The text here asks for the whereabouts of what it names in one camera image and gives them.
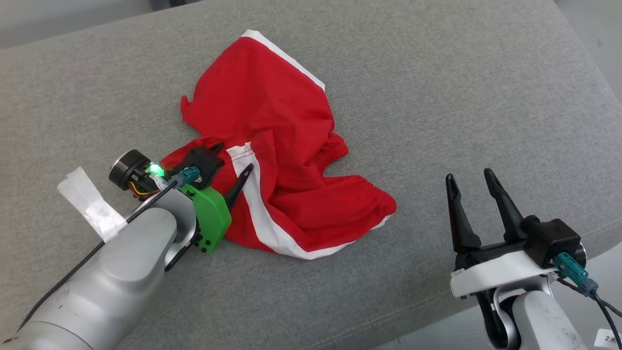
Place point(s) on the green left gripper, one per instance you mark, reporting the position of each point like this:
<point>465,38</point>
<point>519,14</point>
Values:
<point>214,218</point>

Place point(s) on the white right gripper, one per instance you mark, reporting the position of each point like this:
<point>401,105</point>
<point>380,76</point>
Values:
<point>500,272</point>

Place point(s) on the red shorts with white stripe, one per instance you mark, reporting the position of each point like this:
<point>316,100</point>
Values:
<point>272,97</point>

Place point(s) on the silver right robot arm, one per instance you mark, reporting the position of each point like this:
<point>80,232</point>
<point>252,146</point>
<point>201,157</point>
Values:
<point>544,321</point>

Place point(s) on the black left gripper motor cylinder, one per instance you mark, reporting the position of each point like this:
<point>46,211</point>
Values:
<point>127,167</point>

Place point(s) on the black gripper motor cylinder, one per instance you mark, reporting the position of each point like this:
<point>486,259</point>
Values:
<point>127,167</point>
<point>581,255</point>

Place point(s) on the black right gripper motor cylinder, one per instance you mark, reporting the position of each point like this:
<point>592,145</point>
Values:
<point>581,255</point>

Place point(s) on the white tape strip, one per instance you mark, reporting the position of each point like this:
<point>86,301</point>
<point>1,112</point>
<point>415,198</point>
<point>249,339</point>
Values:
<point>90,201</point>

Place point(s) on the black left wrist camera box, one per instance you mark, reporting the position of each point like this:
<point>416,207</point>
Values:
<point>201,163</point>

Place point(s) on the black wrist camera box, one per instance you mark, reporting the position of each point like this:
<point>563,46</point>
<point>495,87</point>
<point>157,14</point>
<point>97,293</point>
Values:
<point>201,163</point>
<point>554,240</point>

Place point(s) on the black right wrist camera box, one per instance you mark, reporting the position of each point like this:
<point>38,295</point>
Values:
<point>554,240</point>

